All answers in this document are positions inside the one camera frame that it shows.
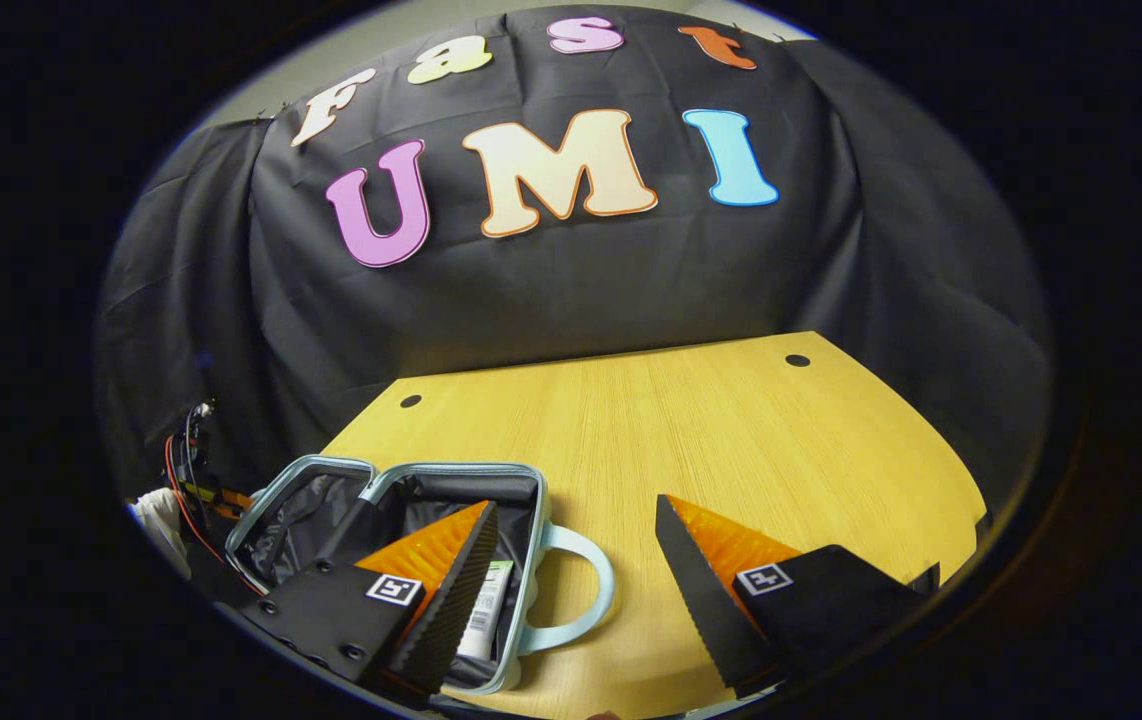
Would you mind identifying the black backdrop cloth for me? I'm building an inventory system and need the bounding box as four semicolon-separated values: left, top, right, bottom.
96;5;1052;501

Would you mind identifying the light blue suitcase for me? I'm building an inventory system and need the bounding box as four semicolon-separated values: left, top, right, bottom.
224;453;618;698

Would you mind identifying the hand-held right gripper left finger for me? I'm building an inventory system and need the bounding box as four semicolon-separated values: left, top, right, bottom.
239;498;500;706

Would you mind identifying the white and green cream tube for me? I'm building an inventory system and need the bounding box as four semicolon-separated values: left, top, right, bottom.
456;560;515;661

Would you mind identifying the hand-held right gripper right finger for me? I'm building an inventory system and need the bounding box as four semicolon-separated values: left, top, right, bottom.
653;492;927;693

